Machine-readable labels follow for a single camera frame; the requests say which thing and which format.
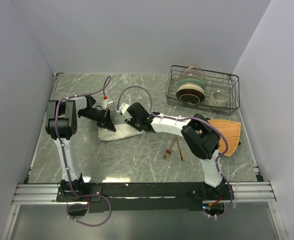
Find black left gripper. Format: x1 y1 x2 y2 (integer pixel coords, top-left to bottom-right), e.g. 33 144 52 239
79 108 116 132

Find white cloth napkin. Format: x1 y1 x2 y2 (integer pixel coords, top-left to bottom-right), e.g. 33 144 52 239
98 123 145 142

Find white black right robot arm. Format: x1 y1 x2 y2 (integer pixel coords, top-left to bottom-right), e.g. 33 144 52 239
119 102 225 200

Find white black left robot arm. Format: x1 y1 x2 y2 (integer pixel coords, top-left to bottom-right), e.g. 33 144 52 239
45 95 116 201

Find rose gold fork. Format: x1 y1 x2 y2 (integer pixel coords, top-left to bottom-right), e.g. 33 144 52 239
163 135 178 160

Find rose gold spoon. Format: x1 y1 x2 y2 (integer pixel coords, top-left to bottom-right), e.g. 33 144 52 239
176 139 184 162

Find dark brown glossy bowl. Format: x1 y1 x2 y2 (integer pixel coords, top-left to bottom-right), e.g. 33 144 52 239
176 88 205 105

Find cream white plate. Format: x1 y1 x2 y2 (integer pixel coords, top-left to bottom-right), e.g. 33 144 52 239
177 83 205 94

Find teal green plate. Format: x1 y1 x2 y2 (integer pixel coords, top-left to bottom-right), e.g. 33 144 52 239
178 78 205 88

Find grey ribbed cup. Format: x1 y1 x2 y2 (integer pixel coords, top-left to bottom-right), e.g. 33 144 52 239
208 90 228 111

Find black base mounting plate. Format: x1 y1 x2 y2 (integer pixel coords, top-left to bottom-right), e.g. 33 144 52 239
56 182 234 213

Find woven bamboo tray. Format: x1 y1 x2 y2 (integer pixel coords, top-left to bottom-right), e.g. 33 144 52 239
208 119 241 157

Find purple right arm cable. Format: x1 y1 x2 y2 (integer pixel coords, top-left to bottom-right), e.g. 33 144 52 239
116 86 235 220

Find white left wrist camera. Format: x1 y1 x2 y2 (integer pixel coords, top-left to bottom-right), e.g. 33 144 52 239
101 95 114 110

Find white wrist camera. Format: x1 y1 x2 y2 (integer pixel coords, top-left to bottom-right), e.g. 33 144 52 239
116 103 130 118
101 95 114 110

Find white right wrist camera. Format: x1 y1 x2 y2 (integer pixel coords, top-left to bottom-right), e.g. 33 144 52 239
116 103 130 118

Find dark wire dish rack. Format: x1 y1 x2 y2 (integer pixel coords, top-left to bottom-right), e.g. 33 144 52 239
165 65 240 115

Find aluminium frame rail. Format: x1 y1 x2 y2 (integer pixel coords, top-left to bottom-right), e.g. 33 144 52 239
12 182 276 205

